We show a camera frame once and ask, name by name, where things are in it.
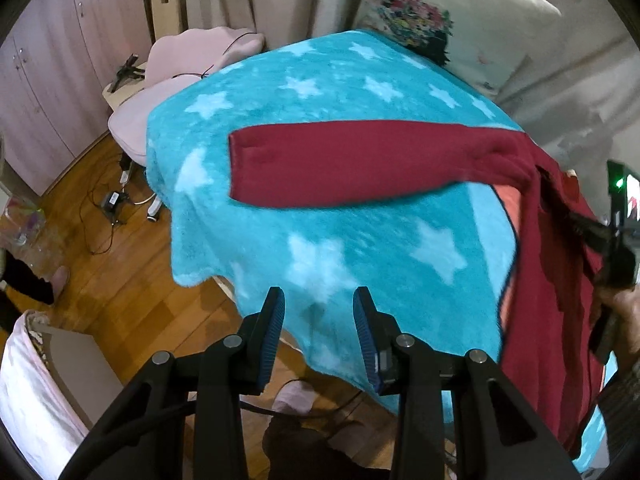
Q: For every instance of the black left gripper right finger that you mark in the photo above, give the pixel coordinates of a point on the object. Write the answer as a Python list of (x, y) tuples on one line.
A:
[(497, 434)]

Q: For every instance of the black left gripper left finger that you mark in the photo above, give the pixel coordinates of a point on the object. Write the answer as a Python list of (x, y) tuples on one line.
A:
[(141, 434)]

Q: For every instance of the dark red knit garment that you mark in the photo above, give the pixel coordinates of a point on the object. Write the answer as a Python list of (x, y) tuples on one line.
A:
[(547, 320)]

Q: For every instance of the grey knit sleeve forearm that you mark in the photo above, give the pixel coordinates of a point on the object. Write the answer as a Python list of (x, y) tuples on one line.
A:
[(619, 406)]

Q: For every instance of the person's right hand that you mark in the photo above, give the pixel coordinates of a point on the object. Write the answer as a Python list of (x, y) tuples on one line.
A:
[(625, 303)]

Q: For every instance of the pink white fabric bin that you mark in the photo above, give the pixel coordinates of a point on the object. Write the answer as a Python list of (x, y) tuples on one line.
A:
[(55, 385)]

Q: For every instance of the beige curtain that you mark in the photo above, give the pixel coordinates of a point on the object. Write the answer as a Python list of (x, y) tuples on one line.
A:
[(567, 71)]

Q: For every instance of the turquoise cartoon star blanket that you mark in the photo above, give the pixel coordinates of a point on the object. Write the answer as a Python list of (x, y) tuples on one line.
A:
[(441, 262)]

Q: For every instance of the white power strip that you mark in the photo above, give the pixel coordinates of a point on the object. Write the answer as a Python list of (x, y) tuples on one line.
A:
[(154, 209)]

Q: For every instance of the black power adapter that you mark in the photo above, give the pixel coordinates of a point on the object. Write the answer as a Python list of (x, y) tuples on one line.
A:
[(112, 204)]

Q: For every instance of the floral white pillow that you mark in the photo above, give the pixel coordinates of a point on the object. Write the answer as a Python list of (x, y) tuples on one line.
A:
[(482, 42)]

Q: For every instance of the black tripod stand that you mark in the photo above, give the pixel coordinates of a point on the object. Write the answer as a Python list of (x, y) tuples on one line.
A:
[(128, 70)]

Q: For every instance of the pink wardrobe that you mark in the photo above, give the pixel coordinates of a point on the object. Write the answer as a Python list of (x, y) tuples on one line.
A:
[(56, 60)]

